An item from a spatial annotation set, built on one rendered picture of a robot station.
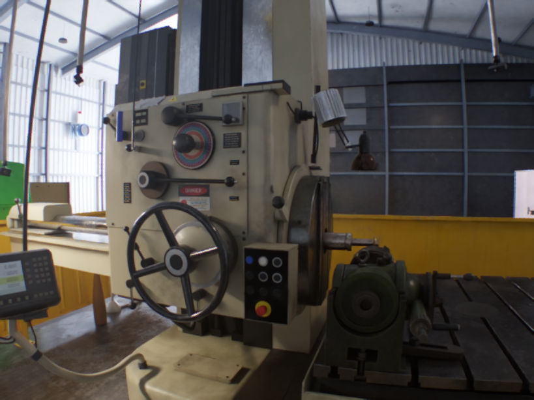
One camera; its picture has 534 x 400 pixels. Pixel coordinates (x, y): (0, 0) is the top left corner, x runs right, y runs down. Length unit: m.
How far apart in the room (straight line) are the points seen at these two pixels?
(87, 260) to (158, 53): 1.37
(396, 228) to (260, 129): 2.54
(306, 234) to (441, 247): 2.49
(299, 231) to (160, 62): 1.53
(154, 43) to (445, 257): 3.15
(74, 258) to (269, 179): 1.45
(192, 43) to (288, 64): 0.65
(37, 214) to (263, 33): 1.81
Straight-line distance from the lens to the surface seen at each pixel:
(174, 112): 1.26
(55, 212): 2.46
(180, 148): 1.17
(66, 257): 2.30
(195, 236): 1.12
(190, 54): 2.19
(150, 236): 1.39
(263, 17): 2.06
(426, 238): 3.53
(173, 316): 1.10
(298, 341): 1.97
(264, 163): 1.13
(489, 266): 3.71
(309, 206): 1.24
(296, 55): 1.91
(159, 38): 2.41
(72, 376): 1.61
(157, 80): 2.30
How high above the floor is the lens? 1.55
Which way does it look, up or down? 3 degrees down
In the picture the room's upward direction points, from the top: straight up
